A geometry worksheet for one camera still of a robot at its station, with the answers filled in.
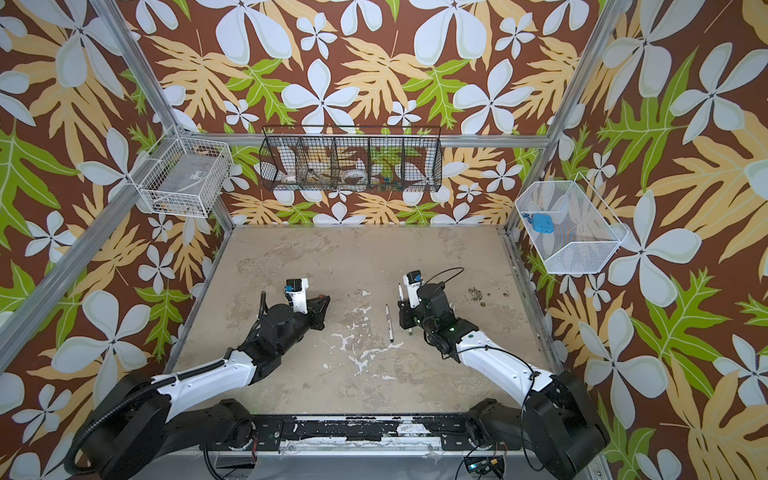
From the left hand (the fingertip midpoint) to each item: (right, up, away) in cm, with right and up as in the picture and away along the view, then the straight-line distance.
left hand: (326, 294), depth 83 cm
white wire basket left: (-42, +34, +3) cm, 54 cm away
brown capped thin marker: (+21, 0, +1) cm, 21 cm away
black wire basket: (-5, +44, +16) cm, 47 cm away
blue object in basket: (+63, +20, +3) cm, 66 cm away
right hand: (+20, -3, +2) cm, 20 cm away
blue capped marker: (+18, -11, +10) cm, 23 cm away
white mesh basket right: (+70, +18, +1) cm, 72 cm away
